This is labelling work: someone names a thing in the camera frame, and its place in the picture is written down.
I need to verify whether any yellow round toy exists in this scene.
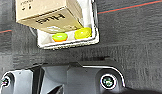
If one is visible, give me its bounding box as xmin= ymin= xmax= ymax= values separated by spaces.
xmin=74 ymin=27 xmax=93 ymax=40

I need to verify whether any yellow-green round toy orange rim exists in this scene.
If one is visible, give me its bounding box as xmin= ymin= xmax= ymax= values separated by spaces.
xmin=51 ymin=32 xmax=69 ymax=43

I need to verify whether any large brown cardboard box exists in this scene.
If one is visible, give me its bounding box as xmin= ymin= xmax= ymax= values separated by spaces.
xmin=15 ymin=0 xmax=85 ymax=34

